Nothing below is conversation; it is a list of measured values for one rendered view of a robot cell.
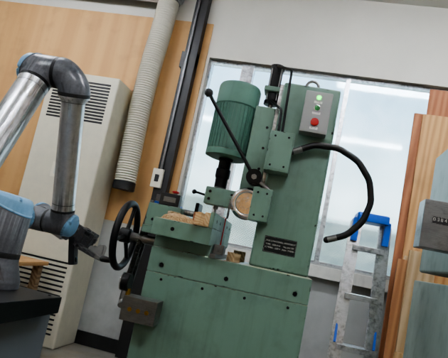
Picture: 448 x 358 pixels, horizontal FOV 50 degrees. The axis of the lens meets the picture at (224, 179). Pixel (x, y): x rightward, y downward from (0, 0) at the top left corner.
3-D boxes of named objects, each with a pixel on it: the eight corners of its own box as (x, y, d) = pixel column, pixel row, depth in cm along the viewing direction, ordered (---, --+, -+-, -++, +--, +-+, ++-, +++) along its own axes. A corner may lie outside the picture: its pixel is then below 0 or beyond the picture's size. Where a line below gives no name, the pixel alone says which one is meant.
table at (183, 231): (164, 235, 226) (166, 222, 227) (227, 248, 222) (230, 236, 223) (123, 227, 167) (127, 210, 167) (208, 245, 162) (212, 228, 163)
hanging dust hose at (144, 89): (115, 189, 339) (159, 6, 358) (138, 193, 335) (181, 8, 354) (105, 185, 322) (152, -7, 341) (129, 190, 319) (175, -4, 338)
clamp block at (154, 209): (153, 226, 204) (158, 205, 205) (183, 232, 202) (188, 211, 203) (144, 223, 190) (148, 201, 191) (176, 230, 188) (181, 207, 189)
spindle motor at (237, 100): (208, 159, 206) (222, 91, 210) (248, 167, 203) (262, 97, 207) (201, 150, 188) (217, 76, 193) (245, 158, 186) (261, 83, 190)
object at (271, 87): (262, 106, 202) (269, 69, 204) (281, 109, 201) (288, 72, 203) (262, 101, 194) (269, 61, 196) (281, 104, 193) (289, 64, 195)
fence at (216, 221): (226, 235, 223) (229, 223, 223) (230, 236, 222) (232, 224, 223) (208, 227, 164) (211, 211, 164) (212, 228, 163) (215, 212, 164)
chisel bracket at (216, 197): (204, 207, 197) (208, 187, 198) (237, 214, 195) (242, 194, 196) (201, 206, 190) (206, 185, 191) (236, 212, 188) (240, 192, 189)
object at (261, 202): (249, 220, 180) (254, 190, 181) (267, 224, 179) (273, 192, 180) (247, 219, 170) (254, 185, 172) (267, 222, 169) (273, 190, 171)
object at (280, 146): (264, 172, 182) (271, 135, 184) (287, 177, 181) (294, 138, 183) (263, 168, 174) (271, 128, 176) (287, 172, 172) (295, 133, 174)
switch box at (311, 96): (298, 134, 183) (306, 94, 185) (324, 138, 182) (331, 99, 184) (299, 130, 177) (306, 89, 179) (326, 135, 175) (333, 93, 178)
